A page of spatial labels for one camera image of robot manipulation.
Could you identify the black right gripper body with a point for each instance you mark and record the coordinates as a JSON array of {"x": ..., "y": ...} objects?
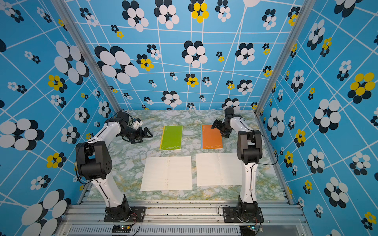
[{"x": 224, "y": 130}]

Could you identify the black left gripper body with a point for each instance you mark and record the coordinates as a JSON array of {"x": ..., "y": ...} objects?
[{"x": 134, "y": 134}]

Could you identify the orange cover notebook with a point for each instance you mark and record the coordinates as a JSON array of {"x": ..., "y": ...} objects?
[{"x": 210, "y": 138}]

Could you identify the green cover notebook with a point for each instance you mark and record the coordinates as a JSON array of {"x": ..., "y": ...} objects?
[{"x": 171, "y": 138}]

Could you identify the purple cover notebook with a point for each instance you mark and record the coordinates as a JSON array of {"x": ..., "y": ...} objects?
[{"x": 167, "y": 173}]

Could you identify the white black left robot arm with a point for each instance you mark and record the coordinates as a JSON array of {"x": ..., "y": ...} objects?
[{"x": 94, "y": 163}]

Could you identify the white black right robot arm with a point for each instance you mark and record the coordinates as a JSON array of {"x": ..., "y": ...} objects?
[{"x": 249, "y": 152}]

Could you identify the open notebook front right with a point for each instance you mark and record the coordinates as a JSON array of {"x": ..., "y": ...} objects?
[{"x": 218, "y": 169}]

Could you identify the left controller circuit board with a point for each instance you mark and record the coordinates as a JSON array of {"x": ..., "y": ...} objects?
[{"x": 121, "y": 229}]

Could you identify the controller circuit board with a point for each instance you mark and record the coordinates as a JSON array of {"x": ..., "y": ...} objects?
[
  {"x": 121, "y": 229},
  {"x": 247, "y": 230}
]

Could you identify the right controller circuit board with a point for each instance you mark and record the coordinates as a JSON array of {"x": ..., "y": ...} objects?
[{"x": 247, "y": 230}]

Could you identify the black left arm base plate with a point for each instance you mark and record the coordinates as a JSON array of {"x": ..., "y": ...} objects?
[{"x": 118, "y": 214}]

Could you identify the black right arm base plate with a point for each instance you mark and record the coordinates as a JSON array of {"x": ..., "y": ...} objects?
[{"x": 233, "y": 215}]

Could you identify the aluminium front rail frame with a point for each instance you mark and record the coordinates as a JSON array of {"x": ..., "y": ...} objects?
[{"x": 185, "y": 218}]

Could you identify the aluminium left corner post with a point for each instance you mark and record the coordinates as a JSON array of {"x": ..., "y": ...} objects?
[{"x": 77, "y": 36}]

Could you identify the aluminium corner post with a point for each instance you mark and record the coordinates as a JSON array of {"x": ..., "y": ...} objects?
[
  {"x": 296, "y": 30},
  {"x": 77, "y": 36}
]

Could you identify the aluminium right corner post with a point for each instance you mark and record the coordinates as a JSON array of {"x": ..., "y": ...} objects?
[{"x": 296, "y": 30}]

